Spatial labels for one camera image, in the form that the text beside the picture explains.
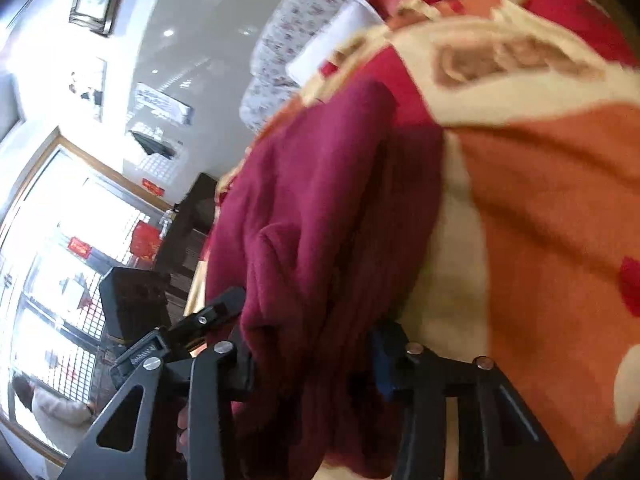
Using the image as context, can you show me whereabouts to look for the red orange checked blanket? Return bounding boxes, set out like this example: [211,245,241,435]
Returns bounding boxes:
[185,0,640,480]

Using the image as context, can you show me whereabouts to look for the dark wooden cabinet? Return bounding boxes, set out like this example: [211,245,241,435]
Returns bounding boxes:
[159,173,218,311]

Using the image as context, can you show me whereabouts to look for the white pillow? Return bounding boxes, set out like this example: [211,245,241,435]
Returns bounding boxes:
[289,0,387,88]

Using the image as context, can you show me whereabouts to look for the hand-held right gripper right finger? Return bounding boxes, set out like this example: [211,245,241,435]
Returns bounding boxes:
[370,322,576,480]

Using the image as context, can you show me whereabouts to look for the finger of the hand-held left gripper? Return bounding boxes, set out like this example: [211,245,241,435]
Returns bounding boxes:
[167,286,247,361]

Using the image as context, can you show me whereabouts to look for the floral grey pillows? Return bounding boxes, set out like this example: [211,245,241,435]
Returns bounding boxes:
[240,0,406,133]

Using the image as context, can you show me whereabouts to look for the wall poster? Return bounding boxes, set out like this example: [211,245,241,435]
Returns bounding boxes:
[69,56,108,122]

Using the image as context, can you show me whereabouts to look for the maroon fleece sweater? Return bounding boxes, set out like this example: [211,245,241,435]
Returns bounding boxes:
[204,77,446,480]

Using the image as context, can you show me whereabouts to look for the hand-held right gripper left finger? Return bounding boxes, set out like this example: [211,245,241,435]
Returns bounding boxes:
[57,340,256,480]

